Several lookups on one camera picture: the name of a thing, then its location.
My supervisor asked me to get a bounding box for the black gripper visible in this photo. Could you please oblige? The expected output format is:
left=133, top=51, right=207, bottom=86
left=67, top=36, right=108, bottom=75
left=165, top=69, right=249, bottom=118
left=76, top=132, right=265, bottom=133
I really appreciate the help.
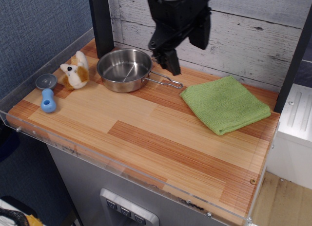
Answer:
left=147, top=0, right=211, bottom=75

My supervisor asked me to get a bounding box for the grey cabinet with buttons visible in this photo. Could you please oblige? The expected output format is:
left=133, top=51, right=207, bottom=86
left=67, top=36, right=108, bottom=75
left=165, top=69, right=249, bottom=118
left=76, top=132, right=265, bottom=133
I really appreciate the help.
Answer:
left=48, top=146, right=221, bottom=226

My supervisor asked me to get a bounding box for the white aluminium side unit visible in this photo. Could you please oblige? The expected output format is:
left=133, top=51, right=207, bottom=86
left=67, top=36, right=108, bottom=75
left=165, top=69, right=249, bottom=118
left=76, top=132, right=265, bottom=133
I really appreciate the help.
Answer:
left=267, top=84, right=312, bottom=189

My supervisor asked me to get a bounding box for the plush corgi toy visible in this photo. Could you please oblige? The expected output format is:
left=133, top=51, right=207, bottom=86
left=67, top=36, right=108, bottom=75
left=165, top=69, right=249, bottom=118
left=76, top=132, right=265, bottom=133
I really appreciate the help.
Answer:
left=60, top=51, right=89, bottom=91

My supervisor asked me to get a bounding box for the stainless steel pan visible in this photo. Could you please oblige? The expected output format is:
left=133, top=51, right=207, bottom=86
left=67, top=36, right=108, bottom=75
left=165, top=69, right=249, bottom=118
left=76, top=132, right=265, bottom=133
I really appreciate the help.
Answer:
left=97, top=48, right=183, bottom=93

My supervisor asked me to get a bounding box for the green folded cloth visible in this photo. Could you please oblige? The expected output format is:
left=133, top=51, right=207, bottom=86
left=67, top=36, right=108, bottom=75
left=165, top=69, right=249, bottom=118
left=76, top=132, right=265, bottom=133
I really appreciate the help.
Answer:
left=180, top=76, right=271, bottom=135

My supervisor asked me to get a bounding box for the black vertical post right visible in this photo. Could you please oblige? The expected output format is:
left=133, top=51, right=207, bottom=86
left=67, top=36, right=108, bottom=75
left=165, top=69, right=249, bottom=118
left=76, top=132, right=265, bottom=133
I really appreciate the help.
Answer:
left=273, top=7, right=312, bottom=113

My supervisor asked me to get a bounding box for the blue grey toy scoop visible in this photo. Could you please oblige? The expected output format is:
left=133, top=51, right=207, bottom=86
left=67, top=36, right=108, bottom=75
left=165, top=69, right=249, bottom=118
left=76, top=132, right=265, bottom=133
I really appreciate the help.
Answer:
left=35, top=74, right=58, bottom=113

